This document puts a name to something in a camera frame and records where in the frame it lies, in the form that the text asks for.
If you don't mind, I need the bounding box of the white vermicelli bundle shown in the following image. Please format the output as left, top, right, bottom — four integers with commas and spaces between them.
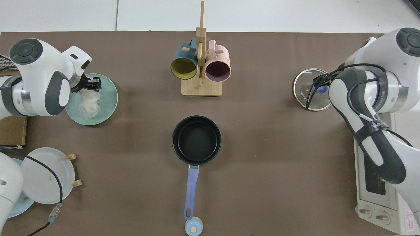
78, 88, 103, 118

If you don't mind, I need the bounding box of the glass lid with blue knob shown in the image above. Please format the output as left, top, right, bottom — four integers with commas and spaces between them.
293, 68, 333, 112

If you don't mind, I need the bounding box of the teal round plate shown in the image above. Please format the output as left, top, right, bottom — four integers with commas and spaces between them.
65, 73, 118, 126

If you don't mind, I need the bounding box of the white round plate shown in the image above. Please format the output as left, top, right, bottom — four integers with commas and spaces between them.
20, 147, 75, 205

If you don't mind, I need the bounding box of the light blue round plate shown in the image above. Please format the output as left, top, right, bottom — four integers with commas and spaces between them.
7, 158, 35, 218

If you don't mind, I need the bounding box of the dark teal cup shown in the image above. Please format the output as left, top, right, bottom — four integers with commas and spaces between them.
170, 38, 199, 80

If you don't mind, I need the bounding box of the brown table cloth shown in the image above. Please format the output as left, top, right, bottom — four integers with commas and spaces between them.
0, 31, 397, 236

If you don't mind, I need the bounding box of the pink ribbed cup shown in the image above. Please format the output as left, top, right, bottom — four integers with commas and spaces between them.
204, 40, 232, 82

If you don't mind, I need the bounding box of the wooden cup stand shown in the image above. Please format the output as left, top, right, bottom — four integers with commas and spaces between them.
181, 1, 223, 97

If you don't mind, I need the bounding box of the dark slanted bar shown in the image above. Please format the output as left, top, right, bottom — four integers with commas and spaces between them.
404, 0, 420, 16

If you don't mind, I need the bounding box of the pale toaster oven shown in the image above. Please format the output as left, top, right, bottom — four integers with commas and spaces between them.
353, 111, 420, 235

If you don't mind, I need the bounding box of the small blue round thing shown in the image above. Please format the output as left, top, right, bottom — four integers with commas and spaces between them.
184, 218, 203, 236

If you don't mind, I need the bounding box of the wire basket with wooden floor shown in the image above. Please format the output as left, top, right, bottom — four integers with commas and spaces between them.
0, 54, 28, 149

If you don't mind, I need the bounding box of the black pot with blue handle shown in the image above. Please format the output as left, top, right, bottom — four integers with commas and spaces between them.
172, 115, 222, 221

